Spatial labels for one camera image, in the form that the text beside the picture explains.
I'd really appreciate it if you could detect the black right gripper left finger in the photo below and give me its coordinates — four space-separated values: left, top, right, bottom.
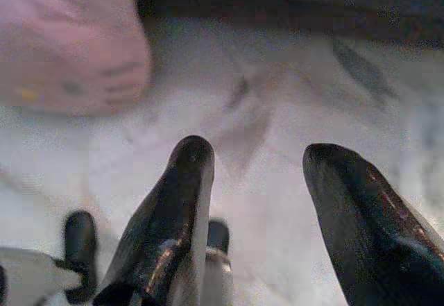
92 134 216 306

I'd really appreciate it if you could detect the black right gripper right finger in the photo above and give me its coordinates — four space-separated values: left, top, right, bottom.
302 142 444 306

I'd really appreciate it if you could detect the pink pillow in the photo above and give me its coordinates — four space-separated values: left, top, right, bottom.
0 0 153 118

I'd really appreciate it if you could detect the brown sofa with grey armrest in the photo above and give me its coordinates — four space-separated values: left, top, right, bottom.
128 0 444 43

